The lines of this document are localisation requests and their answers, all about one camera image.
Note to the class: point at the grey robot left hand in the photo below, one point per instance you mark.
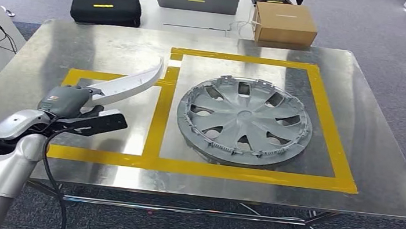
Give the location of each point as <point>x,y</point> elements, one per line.
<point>65,100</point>

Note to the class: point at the white curved plastic panel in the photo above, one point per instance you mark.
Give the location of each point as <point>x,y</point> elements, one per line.
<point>129,85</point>

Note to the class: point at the yellow tape on workbench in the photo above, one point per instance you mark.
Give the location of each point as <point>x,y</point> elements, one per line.
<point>219,171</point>

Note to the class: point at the stainless steel workbench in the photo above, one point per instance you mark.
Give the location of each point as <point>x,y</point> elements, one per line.
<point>376,150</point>

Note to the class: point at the black zip case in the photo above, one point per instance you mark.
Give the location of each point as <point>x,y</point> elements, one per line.
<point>103,10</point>

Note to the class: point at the grey plastic wheel cover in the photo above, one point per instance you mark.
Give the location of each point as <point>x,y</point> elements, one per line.
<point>245,118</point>

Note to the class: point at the black flat device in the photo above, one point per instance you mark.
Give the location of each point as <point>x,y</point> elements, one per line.
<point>271,0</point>

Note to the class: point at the brown cardboard box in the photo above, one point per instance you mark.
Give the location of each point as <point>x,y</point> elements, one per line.
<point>284,23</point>

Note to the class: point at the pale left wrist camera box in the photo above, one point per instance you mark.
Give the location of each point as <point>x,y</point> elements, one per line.
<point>110,112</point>

